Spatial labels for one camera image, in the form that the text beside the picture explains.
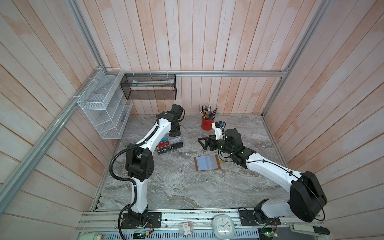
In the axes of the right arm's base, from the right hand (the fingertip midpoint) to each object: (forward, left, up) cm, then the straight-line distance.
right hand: (203, 137), depth 81 cm
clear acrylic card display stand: (+5, +18, -18) cm, 26 cm away
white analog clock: (-39, -9, -18) cm, 44 cm away
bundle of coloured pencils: (+24, -4, -6) cm, 25 cm away
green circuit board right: (-41, -31, -22) cm, 56 cm away
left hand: (+10, +15, -5) cm, 19 cm away
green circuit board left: (-44, +31, -21) cm, 57 cm away
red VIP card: (+5, +25, -14) cm, 30 cm away
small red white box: (-41, +8, -19) cm, 45 cm away
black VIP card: (+2, +25, -17) cm, 30 cm away
